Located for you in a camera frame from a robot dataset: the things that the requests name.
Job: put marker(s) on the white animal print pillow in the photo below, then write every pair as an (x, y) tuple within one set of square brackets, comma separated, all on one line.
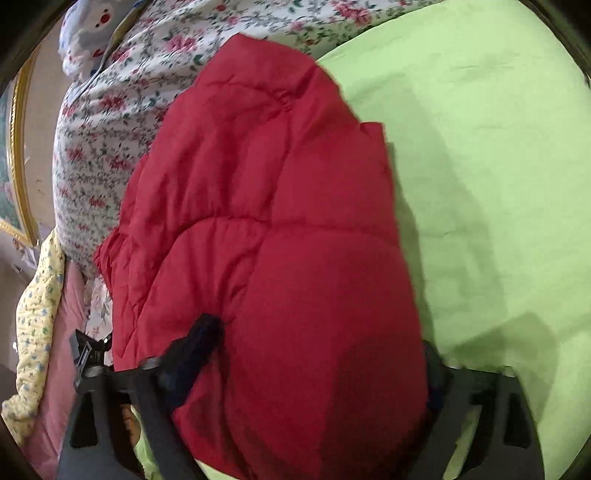
[(90, 32)]

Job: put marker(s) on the large flower ruffled pillow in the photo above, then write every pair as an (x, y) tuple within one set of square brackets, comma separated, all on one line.
[(98, 304)]

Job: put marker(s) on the yellow floral cloth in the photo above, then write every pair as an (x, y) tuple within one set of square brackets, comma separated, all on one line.
[(39, 314)]

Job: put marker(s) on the gold picture frame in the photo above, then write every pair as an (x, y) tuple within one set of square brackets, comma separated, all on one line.
[(18, 161)]

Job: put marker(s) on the red quilted jacket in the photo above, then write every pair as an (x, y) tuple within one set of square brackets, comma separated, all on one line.
[(277, 230)]

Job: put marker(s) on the light green bed sheet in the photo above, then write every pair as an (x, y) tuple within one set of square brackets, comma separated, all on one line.
[(485, 184)]

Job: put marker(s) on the pink pillow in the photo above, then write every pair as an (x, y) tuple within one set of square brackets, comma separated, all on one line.
[(60, 350)]

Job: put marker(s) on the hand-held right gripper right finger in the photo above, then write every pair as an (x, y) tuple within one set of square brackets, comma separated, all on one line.
[(445, 392)]

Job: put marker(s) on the small red flower quilt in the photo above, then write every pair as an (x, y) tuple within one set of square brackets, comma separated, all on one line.
[(106, 138)]

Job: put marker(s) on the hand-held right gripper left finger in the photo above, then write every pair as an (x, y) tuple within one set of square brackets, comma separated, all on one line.
[(194, 344)]

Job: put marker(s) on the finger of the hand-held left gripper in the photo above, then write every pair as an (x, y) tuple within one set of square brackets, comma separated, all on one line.
[(87, 350)]

